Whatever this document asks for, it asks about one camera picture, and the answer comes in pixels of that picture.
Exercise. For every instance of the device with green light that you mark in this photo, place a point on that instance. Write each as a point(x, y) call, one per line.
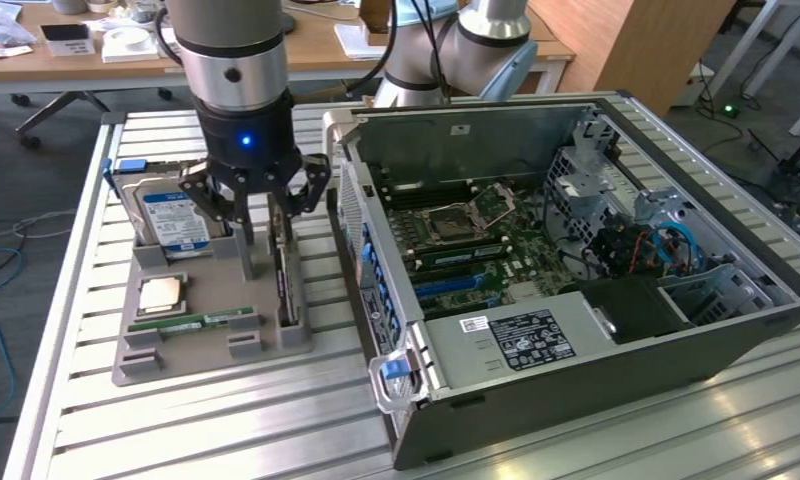
point(729, 108)

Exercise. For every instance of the wooden office desk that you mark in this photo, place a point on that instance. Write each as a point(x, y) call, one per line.
point(74, 70)
point(327, 50)

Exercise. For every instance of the grey plastic parts rack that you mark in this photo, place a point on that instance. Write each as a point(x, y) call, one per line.
point(227, 300)

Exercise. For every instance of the white and red label card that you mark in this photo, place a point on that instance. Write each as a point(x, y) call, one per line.
point(7, 52)

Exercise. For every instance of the wooden cabinet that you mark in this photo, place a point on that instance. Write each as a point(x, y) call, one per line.
point(641, 75)

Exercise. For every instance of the green motherboard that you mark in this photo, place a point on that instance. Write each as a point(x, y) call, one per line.
point(534, 250)

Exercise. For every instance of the green RAM stick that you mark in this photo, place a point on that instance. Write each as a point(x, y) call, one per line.
point(461, 256)
point(180, 324)

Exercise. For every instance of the stack of white papers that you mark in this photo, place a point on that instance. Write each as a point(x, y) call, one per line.
point(354, 42)

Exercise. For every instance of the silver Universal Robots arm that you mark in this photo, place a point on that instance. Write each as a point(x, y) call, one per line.
point(234, 50)

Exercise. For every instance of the grey cup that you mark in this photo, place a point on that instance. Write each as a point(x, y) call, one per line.
point(70, 6)

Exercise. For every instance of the white box with black top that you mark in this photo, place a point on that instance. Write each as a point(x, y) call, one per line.
point(70, 47)

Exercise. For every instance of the hard disk in blue carrier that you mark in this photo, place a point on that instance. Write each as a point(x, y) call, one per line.
point(167, 225)

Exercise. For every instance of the copper-topped CPU chip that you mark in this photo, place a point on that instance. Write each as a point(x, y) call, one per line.
point(160, 295)

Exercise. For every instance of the blue expansion slot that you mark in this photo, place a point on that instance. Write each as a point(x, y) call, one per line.
point(447, 286)

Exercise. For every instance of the blue case release latch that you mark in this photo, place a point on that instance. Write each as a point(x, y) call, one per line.
point(394, 371)

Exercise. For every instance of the black tripod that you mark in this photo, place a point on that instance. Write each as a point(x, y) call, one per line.
point(794, 160)

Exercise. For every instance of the silver perforated drive cage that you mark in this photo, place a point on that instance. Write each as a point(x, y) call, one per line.
point(581, 200)

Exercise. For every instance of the black chair base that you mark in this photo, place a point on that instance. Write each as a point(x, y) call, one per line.
point(60, 105)

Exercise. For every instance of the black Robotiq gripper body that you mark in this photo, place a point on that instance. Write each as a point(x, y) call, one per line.
point(247, 135)

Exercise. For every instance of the silver disk bay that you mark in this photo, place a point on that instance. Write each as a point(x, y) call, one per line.
point(707, 300)

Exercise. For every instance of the metal socket cover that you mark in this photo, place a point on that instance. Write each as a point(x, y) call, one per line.
point(494, 205)

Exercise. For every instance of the clear plastic bag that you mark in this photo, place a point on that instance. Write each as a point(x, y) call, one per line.
point(0, 25)

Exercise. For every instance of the black open PC case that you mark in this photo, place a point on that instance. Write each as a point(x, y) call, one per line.
point(574, 410)

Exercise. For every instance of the silver power supply unit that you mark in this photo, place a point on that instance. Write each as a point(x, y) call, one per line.
point(467, 350)

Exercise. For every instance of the brown cardboard box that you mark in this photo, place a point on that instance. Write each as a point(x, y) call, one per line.
point(374, 15)

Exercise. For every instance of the beige tape roll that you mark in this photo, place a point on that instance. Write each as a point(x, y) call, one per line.
point(100, 5)

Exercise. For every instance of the green graphics card black fan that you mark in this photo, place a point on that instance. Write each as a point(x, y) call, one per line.
point(287, 280)

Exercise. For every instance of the CPU socket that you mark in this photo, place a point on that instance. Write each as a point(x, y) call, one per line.
point(454, 225)

